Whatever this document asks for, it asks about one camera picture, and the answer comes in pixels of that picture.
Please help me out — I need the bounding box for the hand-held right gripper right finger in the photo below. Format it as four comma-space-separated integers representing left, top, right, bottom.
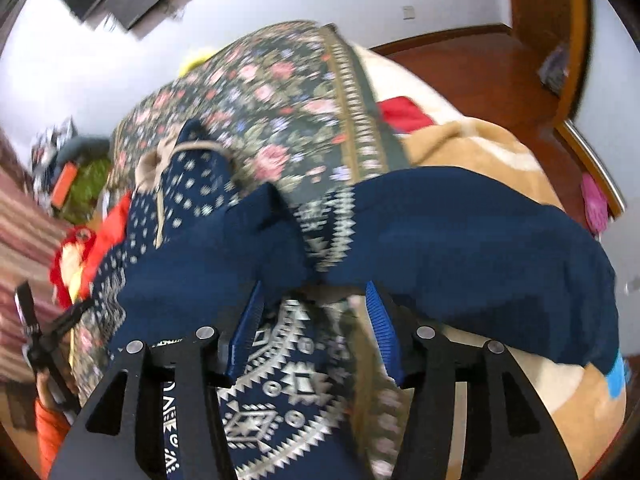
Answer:
365, 280, 583, 480

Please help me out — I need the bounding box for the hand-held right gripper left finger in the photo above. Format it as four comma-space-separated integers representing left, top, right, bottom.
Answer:
47, 280, 266, 480

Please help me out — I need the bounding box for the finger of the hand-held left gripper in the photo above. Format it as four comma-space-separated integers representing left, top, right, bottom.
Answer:
47, 299, 96, 335
14, 281, 40, 346

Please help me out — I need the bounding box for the navy patterned garment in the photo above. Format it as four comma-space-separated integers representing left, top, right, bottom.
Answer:
92, 120, 621, 480

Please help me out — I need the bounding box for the person's left forearm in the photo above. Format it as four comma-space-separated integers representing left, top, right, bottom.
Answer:
34, 395, 73, 478

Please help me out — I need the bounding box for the person's left hand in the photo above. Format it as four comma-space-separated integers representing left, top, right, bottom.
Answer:
36, 360, 78, 411

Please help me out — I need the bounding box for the red plush toy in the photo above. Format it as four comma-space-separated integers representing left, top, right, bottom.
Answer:
48, 226, 98, 308

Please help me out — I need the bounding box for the striped pink curtain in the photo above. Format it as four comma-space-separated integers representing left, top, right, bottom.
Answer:
0, 130, 71, 376

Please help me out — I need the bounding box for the red garment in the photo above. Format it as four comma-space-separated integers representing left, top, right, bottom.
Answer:
80, 191, 133, 291

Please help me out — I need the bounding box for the green table cloth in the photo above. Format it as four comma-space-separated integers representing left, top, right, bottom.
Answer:
62, 157, 113, 226

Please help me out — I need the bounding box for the orange box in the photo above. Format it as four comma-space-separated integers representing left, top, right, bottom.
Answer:
51, 162, 80, 206

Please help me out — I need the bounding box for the dark grey pillow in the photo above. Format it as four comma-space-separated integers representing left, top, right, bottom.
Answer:
56, 135, 112, 171

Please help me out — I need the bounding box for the tan plush blanket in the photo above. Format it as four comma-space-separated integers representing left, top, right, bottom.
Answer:
355, 45, 628, 480

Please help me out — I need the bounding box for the small red cloth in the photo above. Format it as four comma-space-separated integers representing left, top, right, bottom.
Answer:
376, 95, 436, 136

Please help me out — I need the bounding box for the floral blanket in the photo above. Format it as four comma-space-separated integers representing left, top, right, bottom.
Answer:
70, 20, 421, 480

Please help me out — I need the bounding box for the pink bag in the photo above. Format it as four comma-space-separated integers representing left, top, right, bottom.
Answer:
580, 172, 608, 233

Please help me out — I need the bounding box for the yellow cushion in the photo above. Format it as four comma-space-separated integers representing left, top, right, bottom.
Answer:
177, 49, 216, 76

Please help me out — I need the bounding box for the grey printed bag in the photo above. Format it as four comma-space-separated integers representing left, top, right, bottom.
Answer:
540, 42, 572, 96

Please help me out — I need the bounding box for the wooden wardrobe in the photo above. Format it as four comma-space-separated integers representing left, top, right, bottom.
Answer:
505, 0, 628, 218

